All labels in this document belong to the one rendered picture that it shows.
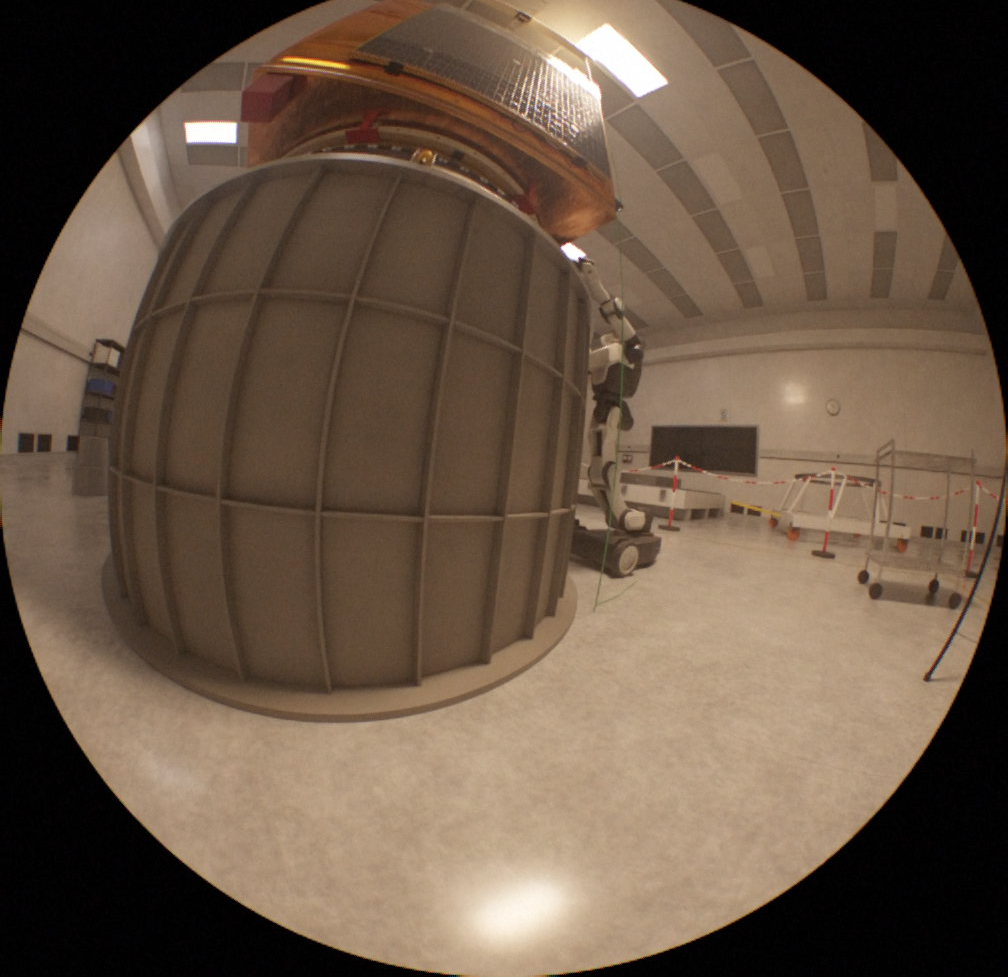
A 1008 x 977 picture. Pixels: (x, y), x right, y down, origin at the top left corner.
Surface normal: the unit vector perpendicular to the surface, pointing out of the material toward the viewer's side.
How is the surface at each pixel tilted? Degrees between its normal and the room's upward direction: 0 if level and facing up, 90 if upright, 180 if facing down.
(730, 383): 90
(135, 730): 0
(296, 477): 90
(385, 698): 0
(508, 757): 0
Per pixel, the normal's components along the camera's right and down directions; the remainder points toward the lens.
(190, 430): 0.18, 0.02
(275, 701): 0.11, -0.99
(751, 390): -0.80, -0.08
